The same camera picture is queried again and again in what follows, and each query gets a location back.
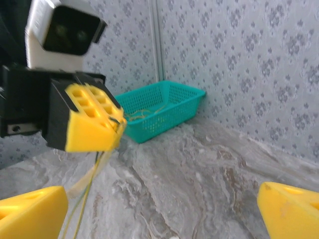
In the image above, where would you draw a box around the teal plastic basket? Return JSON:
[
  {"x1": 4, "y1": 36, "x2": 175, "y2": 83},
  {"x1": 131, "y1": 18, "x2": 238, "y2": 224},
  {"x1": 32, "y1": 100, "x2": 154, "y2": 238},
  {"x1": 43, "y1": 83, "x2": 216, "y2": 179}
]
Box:
[{"x1": 114, "y1": 80, "x2": 207, "y2": 144}]

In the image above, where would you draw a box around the yellow-green striped cable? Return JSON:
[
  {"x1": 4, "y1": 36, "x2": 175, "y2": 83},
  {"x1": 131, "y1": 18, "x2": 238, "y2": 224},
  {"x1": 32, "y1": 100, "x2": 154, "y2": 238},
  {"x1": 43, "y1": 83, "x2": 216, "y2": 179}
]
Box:
[{"x1": 59, "y1": 149, "x2": 105, "y2": 239}]

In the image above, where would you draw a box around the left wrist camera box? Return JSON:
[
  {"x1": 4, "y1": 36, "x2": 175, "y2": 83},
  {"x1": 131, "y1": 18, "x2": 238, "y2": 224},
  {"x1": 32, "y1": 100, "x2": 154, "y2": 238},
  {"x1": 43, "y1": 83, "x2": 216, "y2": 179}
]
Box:
[{"x1": 26, "y1": 0, "x2": 108, "y2": 73}]

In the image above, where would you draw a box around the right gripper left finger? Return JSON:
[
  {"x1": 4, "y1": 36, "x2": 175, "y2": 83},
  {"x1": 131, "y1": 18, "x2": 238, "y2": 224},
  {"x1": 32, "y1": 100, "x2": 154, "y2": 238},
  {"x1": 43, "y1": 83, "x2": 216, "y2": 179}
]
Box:
[{"x1": 0, "y1": 185, "x2": 69, "y2": 239}]

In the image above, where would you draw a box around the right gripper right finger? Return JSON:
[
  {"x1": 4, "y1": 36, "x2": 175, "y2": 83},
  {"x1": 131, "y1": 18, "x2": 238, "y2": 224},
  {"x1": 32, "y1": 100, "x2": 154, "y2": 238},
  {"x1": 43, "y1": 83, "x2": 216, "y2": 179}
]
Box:
[{"x1": 256, "y1": 181, "x2": 319, "y2": 239}]

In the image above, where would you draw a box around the yellow cable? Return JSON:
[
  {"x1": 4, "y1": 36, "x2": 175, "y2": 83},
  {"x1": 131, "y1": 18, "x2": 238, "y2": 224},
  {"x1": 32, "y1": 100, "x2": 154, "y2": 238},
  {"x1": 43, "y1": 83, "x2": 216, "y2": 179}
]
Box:
[
  {"x1": 66, "y1": 149, "x2": 115, "y2": 200},
  {"x1": 139, "y1": 104, "x2": 168, "y2": 118}
]

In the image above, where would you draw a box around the yellow rubber band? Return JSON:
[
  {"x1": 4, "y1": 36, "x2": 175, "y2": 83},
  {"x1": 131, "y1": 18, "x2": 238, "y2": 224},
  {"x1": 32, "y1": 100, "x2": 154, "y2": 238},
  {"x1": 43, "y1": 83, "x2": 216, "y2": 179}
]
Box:
[{"x1": 124, "y1": 109, "x2": 150, "y2": 122}]

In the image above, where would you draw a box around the aluminium corner post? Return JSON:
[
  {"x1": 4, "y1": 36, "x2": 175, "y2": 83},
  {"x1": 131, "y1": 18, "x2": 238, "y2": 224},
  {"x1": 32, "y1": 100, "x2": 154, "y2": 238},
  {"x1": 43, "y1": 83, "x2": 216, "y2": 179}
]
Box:
[{"x1": 151, "y1": 0, "x2": 165, "y2": 82}]

